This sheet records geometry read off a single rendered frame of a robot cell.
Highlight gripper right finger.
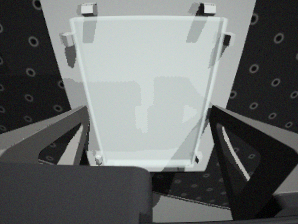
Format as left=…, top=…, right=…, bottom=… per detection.
left=209, top=105, right=298, bottom=220

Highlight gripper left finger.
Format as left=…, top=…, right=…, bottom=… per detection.
left=0, top=105, right=90, bottom=165

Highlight black flat base plate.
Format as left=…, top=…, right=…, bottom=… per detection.
left=0, top=0, right=298, bottom=209

